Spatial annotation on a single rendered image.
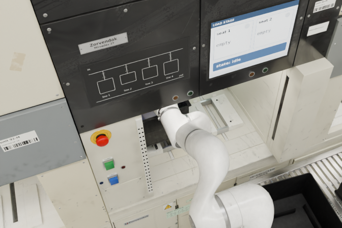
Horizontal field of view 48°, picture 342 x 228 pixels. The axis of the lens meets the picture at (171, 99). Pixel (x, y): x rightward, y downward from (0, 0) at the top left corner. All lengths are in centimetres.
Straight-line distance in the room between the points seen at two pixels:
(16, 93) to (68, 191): 50
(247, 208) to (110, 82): 50
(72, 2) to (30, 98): 30
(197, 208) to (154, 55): 42
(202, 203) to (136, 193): 60
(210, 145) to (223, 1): 38
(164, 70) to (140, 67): 8
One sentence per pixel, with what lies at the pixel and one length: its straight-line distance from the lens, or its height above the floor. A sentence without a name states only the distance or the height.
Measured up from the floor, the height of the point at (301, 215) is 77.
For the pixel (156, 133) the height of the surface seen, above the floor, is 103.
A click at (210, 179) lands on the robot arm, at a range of 102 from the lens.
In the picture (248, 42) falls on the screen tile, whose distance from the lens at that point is 119.
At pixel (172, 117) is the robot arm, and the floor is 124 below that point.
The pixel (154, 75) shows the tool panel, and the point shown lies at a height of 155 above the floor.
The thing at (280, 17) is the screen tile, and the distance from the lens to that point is 120.
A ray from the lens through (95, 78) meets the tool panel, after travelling 105.
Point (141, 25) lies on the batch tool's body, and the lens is 99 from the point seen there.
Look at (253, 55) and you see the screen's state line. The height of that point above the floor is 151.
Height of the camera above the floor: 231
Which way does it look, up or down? 47 degrees down
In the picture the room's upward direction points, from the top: 4 degrees counter-clockwise
